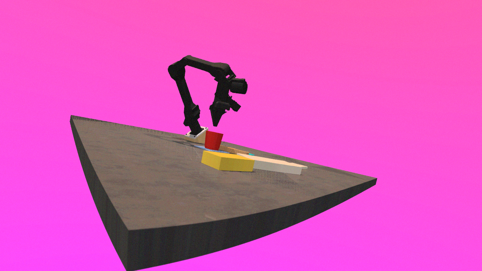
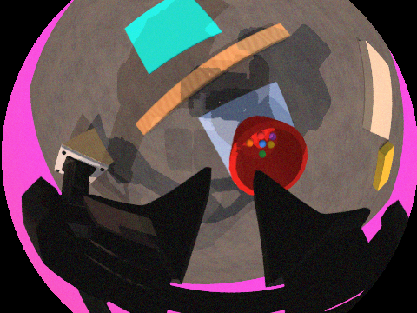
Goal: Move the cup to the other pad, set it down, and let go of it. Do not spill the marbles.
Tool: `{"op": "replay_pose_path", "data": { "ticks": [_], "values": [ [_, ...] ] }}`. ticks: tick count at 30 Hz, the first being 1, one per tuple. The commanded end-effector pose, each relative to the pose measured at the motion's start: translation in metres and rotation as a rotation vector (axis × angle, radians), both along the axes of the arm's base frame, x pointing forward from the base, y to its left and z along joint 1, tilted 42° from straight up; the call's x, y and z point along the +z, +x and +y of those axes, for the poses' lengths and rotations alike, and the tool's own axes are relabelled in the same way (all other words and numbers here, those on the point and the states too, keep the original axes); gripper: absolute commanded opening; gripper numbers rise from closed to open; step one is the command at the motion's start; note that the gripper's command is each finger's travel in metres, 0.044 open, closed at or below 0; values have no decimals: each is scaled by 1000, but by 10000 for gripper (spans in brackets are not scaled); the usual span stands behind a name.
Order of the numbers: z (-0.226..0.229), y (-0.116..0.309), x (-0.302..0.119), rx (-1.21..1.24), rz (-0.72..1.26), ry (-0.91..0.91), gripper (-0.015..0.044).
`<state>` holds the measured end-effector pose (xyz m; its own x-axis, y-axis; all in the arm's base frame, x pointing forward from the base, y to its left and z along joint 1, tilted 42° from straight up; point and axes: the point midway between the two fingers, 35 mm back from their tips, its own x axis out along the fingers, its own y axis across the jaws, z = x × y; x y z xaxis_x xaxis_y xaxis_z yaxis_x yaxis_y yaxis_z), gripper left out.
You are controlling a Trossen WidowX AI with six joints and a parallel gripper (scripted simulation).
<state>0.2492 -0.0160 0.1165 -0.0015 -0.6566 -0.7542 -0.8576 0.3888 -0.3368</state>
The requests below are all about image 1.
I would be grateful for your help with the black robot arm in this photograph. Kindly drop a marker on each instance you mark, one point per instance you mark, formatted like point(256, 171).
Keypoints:
point(219, 71)

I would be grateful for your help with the orange flat bar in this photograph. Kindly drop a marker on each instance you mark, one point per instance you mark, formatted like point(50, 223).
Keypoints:
point(232, 150)

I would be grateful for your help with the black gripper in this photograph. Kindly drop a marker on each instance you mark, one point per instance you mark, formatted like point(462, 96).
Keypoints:
point(219, 105)

